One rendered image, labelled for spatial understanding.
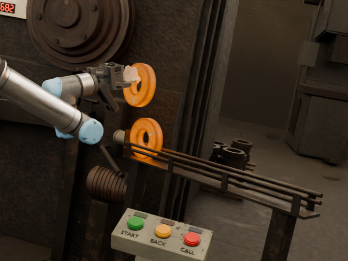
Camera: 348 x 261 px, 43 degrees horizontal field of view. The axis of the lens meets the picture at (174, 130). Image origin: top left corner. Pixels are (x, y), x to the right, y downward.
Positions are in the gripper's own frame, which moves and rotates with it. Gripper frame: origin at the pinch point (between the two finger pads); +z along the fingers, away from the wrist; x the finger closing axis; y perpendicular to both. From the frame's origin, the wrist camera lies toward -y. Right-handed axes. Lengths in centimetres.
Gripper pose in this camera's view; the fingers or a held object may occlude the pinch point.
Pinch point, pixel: (139, 79)
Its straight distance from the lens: 158.2
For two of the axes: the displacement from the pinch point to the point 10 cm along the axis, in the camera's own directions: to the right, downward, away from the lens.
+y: -0.2, -9.4, -3.5
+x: -6.4, -2.6, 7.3
